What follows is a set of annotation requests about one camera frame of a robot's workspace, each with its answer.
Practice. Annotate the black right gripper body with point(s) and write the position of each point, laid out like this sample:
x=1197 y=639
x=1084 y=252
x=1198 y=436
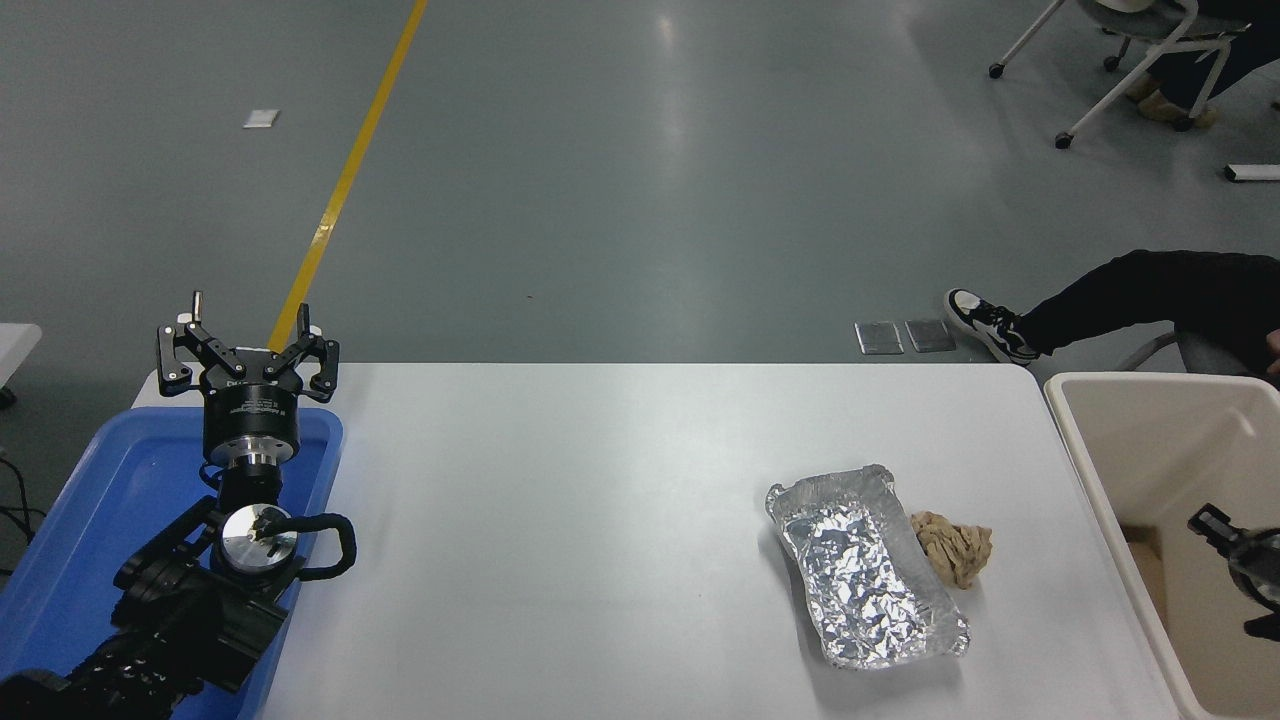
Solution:
x=1260 y=565

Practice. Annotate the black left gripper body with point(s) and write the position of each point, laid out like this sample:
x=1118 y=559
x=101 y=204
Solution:
x=253 y=420

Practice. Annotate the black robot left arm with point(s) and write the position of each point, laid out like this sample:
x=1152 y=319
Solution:
x=180 y=620

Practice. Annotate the person's left hand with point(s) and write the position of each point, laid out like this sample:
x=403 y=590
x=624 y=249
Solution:
x=1274 y=352

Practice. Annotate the large pale bin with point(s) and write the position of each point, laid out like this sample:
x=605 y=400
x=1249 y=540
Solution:
x=1140 y=440

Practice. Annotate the blue plastic tray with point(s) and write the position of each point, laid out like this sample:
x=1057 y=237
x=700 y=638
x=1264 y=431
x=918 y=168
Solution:
x=100 y=500

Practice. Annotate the grey seat chair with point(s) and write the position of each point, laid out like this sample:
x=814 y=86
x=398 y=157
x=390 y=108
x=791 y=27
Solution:
x=1210 y=352

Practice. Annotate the white side table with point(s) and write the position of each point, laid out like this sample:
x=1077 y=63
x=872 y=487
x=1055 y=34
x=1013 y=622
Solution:
x=15 y=350

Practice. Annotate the person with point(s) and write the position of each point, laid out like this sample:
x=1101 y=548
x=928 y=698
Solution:
x=1160 y=290
x=1195 y=80

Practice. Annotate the crumpled tan paper ball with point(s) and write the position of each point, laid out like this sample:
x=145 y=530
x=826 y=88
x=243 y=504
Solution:
x=955 y=548

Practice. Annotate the black and white sneaker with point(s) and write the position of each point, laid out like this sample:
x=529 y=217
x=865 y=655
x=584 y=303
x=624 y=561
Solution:
x=990 y=325

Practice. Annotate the metal floor plate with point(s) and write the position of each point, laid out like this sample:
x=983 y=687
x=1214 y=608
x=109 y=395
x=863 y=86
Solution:
x=879 y=338
x=930 y=336

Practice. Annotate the white flat bar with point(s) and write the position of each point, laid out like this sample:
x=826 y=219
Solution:
x=1255 y=173

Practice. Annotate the silver foil tray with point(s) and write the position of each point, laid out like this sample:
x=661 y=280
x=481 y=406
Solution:
x=860 y=570

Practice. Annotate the white frame wheeled chair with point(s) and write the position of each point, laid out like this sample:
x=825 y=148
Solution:
x=1150 y=20

